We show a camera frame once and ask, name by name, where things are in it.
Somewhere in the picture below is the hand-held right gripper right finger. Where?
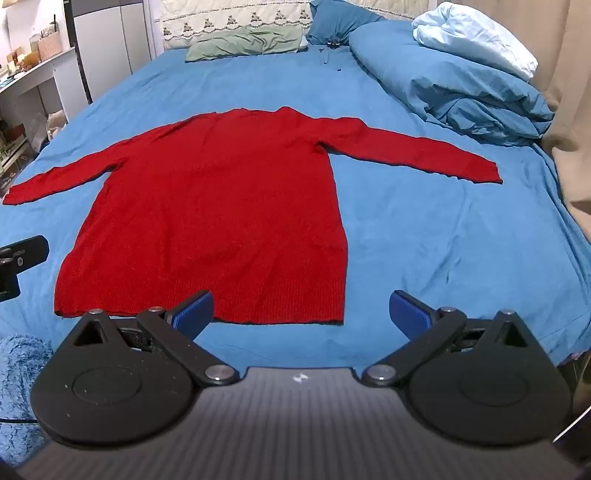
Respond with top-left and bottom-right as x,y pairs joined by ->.
361,290 -> 555,388

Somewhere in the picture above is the blue duvet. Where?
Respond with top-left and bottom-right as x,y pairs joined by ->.
348,21 -> 555,147

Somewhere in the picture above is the white side shelf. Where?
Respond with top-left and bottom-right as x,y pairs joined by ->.
0,46 -> 90,185

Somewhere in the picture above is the beige curtain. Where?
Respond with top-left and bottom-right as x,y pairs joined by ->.
522,0 -> 591,232

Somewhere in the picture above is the red knit sweater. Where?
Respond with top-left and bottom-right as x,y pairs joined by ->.
2,107 -> 504,326

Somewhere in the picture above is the dark blue pillow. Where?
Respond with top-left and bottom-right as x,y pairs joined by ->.
306,0 -> 384,47

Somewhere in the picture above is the cream quilted headboard cover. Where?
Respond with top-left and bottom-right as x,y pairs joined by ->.
159,0 -> 430,51

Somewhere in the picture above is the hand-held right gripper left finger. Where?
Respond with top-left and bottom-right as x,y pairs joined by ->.
59,290 -> 241,388

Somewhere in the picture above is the white wardrobe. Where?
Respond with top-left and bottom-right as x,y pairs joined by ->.
69,0 -> 162,77

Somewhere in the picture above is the light blue blanket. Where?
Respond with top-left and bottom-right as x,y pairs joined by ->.
412,1 -> 539,80

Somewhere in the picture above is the woven basket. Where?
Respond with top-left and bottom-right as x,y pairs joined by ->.
37,34 -> 63,61

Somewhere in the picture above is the green pillow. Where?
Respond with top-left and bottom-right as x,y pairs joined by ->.
185,24 -> 309,63

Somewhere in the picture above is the fuzzy blue rug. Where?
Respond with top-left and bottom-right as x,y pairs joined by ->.
0,335 -> 54,467

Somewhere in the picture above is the blue bed sheet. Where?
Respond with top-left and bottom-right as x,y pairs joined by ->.
0,44 -> 591,370

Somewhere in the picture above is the black vertical pole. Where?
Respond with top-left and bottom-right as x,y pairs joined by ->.
65,0 -> 93,106

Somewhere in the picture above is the crumpled plastic bag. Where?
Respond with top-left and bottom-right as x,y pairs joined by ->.
46,111 -> 70,139

